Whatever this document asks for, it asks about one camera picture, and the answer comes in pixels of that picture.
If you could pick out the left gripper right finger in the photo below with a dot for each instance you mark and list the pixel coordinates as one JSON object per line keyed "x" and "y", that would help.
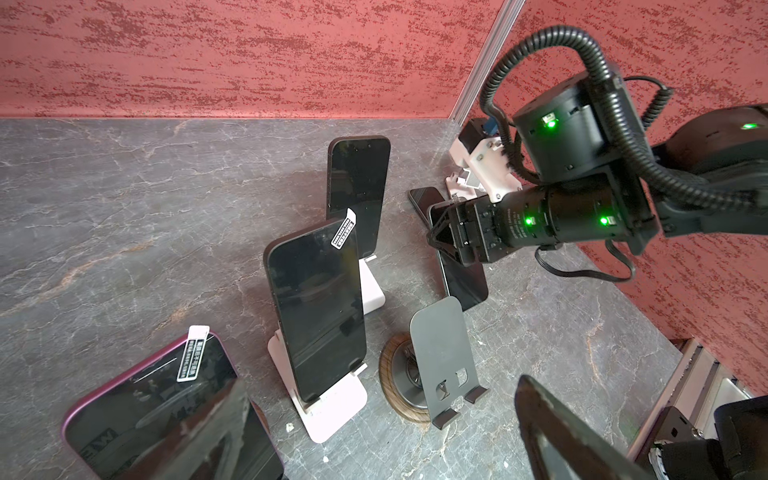
{"x": 559, "y": 445}

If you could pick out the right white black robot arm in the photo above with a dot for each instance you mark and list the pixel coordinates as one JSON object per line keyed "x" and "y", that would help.
{"x": 592, "y": 173}

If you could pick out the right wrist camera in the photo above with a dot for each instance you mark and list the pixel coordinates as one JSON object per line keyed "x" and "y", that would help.
{"x": 479, "y": 149}

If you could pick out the purple case phone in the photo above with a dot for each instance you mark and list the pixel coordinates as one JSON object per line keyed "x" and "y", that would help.
{"x": 116, "y": 425}

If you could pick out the grey stand wooden base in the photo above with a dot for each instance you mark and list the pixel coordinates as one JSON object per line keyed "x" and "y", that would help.
{"x": 426, "y": 369}

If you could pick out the white phone stand front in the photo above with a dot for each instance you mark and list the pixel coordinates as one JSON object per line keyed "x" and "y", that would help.
{"x": 338, "y": 405}

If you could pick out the black phone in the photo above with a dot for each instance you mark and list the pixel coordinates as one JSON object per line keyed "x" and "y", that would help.
{"x": 428, "y": 203}
{"x": 315, "y": 284}
{"x": 357, "y": 169}

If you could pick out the aluminium frame rail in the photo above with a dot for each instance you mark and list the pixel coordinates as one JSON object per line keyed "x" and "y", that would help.
{"x": 705, "y": 425}

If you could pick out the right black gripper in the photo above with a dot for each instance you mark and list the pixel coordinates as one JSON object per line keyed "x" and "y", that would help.
{"x": 599, "y": 207}

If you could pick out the right corner aluminium post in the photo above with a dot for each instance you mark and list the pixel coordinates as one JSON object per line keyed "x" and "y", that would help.
{"x": 504, "y": 21}

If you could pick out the silver edged phone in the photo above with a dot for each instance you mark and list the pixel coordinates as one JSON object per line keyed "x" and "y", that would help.
{"x": 468, "y": 284}

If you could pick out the white phone stand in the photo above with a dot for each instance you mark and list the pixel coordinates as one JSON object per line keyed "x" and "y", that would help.
{"x": 338, "y": 405}
{"x": 373, "y": 296}
{"x": 460, "y": 185}

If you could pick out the black phone on white stand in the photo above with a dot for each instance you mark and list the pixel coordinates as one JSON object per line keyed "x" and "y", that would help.
{"x": 315, "y": 284}

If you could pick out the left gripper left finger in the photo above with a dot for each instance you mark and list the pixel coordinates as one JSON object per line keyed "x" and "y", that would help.
{"x": 205, "y": 446}

